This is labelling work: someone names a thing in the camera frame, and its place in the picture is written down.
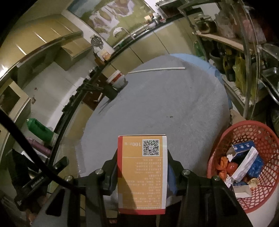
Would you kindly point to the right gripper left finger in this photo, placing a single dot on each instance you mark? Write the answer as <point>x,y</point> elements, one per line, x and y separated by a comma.
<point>110,175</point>

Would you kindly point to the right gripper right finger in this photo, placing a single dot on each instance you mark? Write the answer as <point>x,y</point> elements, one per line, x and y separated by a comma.
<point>175,177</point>

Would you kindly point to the orange white medicine box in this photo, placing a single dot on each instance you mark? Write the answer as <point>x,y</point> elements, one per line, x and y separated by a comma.
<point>142,168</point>

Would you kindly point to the red plastic wrapper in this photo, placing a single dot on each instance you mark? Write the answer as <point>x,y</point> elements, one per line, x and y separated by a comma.
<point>226,168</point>

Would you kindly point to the blue small box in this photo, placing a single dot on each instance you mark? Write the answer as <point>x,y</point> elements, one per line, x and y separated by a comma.
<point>240,149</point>

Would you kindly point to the long white box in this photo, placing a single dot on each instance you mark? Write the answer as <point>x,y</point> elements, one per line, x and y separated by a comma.
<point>243,168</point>

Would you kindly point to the upper kitchen cabinets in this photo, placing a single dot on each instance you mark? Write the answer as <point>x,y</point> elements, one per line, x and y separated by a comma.
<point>43,62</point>

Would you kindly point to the red plastic trash basket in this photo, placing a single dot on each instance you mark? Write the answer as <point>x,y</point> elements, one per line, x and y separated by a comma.
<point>251,193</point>

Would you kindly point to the kitchen faucet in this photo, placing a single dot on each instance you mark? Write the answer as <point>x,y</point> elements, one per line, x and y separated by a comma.
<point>121,33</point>

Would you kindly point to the purple thermos bottle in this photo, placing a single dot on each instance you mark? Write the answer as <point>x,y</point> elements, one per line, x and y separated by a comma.
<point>39,147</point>

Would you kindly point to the green thermos jug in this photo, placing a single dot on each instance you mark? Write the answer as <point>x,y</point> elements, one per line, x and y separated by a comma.
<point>41,131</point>

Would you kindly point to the black chopstick holder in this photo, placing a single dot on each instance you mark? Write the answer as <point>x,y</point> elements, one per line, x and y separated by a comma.
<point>109,91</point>

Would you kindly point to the blue crumpled bag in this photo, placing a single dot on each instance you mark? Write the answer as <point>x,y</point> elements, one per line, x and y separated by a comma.
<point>256,168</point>

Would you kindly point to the grey table cloth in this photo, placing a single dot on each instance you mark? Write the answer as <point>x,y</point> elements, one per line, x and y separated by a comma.
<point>189,106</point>

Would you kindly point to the stacked red white bowls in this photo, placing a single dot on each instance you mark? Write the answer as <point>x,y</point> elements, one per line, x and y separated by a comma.
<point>117,80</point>

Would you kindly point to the long white stick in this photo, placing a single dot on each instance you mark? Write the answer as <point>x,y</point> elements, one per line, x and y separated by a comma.
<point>158,69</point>

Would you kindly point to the waterfall landscape painting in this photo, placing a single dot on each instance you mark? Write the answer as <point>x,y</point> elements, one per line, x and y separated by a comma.
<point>104,16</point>

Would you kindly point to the metal storage rack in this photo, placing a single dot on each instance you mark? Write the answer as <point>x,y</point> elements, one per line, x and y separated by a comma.
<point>242,39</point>

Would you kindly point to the metal strainer on wall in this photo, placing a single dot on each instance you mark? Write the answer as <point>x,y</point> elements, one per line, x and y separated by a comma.
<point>96,42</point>

